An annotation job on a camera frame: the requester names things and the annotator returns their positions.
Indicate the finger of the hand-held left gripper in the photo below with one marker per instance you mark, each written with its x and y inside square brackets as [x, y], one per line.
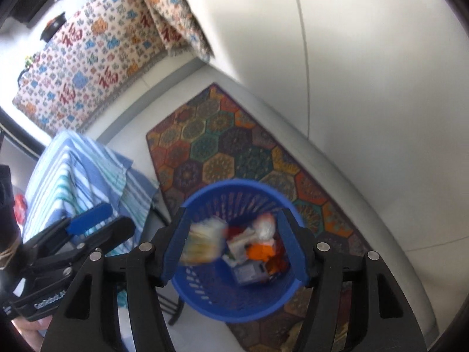
[113, 234]
[91, 220]

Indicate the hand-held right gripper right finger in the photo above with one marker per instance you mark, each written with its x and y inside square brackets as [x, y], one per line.
[293, 244]

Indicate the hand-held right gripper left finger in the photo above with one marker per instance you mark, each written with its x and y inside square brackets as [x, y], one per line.
[176, 244]

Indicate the red snack packet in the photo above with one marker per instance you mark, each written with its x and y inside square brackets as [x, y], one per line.
[280, 262]

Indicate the yellow green snack packet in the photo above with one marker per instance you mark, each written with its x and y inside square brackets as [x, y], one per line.
[205, 242]

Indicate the orange white snack wrapper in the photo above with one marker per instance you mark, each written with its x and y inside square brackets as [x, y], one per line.
[260, 251]

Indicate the beige bread packet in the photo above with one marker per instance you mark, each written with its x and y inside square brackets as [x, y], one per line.
[238, 247]

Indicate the red plastic bag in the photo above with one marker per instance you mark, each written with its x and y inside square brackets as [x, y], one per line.
[238, 231]

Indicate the blue plastic basket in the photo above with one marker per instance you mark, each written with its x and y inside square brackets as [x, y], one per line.
[216, 293]

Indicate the person's left hand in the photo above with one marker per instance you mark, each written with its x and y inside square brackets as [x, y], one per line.
[31, 333]

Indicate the striped tablecloth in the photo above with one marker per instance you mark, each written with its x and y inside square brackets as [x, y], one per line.
[62, 176]

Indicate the red packet with gold emblem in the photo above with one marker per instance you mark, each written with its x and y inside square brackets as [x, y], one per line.
[20, 207]

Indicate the hexagon patterned rug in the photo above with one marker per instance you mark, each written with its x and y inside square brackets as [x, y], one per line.
[227, 143]

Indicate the patterned sofa blanket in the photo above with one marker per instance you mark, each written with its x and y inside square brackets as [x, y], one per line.
[91, 62]

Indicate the black clay pot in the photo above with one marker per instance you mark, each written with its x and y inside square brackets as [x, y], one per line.
[55, 25]

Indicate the narrow patterned blanket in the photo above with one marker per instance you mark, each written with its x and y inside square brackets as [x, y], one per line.
[172, 18]

